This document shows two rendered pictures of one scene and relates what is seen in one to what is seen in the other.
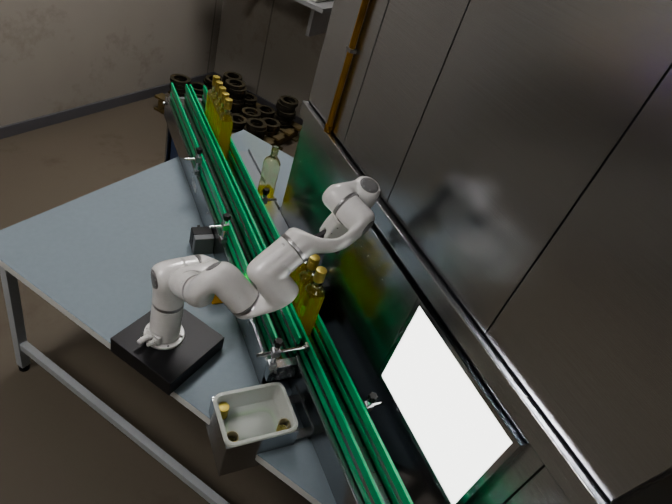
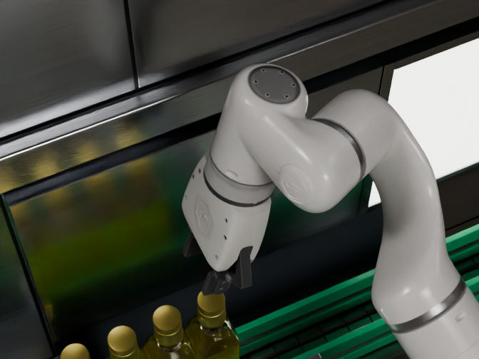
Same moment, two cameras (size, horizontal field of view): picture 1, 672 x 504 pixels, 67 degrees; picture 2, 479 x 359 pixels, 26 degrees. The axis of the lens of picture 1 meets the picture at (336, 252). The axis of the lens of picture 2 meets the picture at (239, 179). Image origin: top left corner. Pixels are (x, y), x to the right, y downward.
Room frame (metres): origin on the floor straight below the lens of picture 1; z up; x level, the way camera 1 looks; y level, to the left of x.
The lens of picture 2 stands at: (1.05, 0.58, 2.27)
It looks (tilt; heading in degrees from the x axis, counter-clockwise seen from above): 56 degrees down; 281
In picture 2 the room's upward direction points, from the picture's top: straight up
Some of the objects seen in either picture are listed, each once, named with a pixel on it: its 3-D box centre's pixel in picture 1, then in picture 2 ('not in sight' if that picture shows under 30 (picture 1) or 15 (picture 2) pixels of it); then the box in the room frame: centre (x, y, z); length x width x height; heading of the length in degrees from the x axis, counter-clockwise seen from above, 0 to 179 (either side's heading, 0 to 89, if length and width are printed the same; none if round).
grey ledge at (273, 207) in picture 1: (268, 217); not in sight; (1.79, 0.33, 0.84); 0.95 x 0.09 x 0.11; 36
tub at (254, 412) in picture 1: (253, 419); not in sight; (0.87, 0.06, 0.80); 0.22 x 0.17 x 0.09; 126
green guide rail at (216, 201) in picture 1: (210, 185); not in sight; (1.74, 0.59, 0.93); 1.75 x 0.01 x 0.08; 36
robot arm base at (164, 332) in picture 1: (162, 321); not in sight; (1.02, 0.43, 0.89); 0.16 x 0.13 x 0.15; 159
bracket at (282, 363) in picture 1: (281, 370); not in sight; (1.03, 0.04, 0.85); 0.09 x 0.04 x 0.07; 126
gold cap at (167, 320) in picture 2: (313, 262); (167, 325); (1.24, 0.06, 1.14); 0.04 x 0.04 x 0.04
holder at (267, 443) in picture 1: (261, 418); not in sight; (0.88, 0.04, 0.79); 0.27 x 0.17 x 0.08; 126
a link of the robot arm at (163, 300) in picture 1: (173, 282); not in sight; (1.04, 0.42, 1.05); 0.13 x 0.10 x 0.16; 137
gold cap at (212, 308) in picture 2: (320, 274); (211, 307); (1.20, 0.02, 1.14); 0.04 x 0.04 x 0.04
